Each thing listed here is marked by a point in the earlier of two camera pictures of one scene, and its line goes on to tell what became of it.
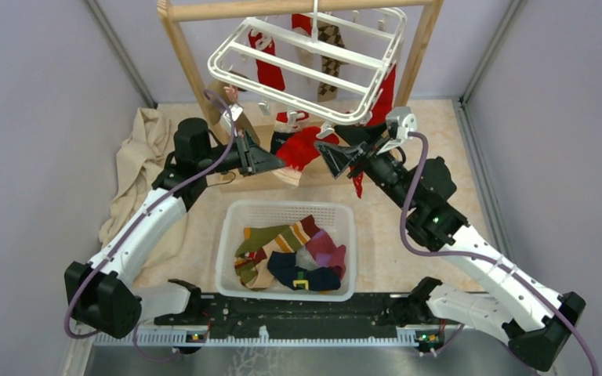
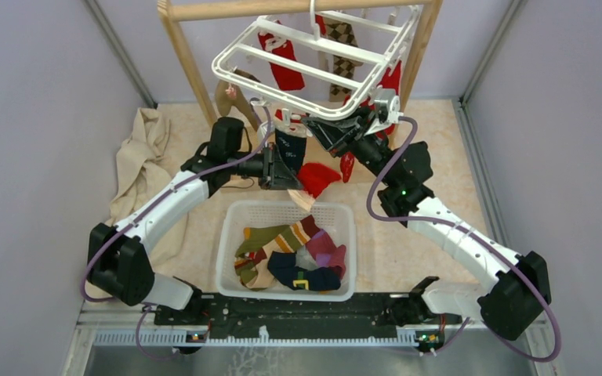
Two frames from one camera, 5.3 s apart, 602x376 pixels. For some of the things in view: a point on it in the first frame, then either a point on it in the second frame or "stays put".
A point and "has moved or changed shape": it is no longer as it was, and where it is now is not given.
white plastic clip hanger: (328, 66) has moved or changed shape
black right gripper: (339, 157) → (330, 131)
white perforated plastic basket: (335, 219) stays put
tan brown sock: (222, 100) → (230, 93)
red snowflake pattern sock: (358, 180) → (347, 162)
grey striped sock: (304, 259) stays put
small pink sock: (232, 92) stays put
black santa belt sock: (283, 265) stays put
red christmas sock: (267, 74) → (288, 78)
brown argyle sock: (329, 32) → (341, 32)
